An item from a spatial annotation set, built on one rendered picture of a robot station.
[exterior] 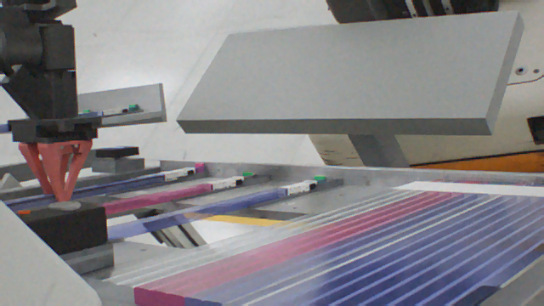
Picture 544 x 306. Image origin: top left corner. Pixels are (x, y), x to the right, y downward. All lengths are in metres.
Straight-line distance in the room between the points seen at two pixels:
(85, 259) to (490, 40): 0.85
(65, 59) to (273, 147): 1.40
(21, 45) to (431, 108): 0.62
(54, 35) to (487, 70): 0.65
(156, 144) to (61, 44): 1.65
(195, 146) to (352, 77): 1.17
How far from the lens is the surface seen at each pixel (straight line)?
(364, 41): 1.38
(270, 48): 1.48
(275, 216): 0.80
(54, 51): 0.89
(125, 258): 0.61
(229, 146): 2.33
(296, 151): 2.18
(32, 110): 0.65
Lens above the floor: 1.39
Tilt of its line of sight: 39 degrees down
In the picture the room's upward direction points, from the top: 34 degrees counter-clockwise
